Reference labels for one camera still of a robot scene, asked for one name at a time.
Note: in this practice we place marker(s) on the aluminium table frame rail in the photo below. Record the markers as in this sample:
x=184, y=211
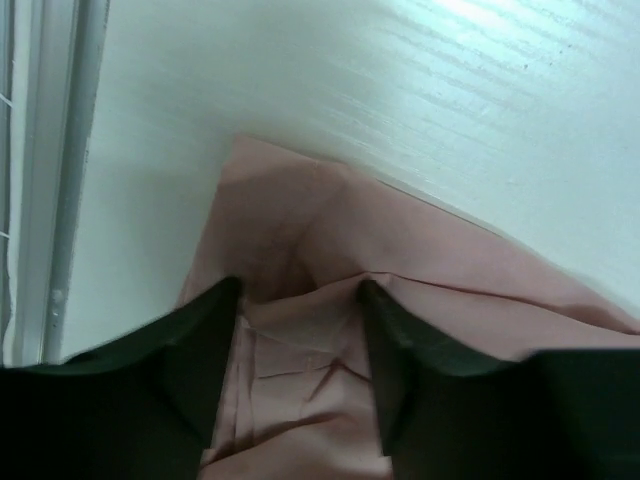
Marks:
x=51, y=53

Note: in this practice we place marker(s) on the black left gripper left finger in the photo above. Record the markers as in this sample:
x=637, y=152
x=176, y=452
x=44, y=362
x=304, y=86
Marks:
x=143, y=406

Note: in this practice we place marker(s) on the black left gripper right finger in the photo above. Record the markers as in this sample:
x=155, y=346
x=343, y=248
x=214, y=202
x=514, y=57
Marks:
x=447, y=411

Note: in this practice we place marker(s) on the pink drawstring trousers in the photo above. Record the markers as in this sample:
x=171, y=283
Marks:
x=301, y=234

